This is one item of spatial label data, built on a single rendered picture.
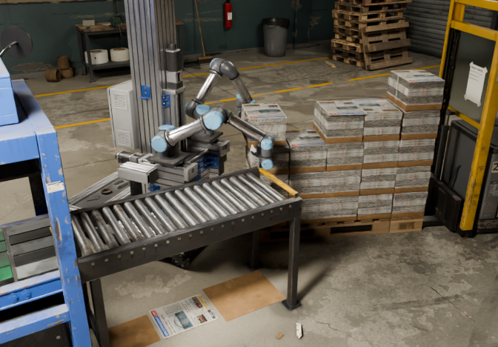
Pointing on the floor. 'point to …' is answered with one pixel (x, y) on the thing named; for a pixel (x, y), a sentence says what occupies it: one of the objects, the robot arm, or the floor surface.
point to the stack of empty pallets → (363, 11)
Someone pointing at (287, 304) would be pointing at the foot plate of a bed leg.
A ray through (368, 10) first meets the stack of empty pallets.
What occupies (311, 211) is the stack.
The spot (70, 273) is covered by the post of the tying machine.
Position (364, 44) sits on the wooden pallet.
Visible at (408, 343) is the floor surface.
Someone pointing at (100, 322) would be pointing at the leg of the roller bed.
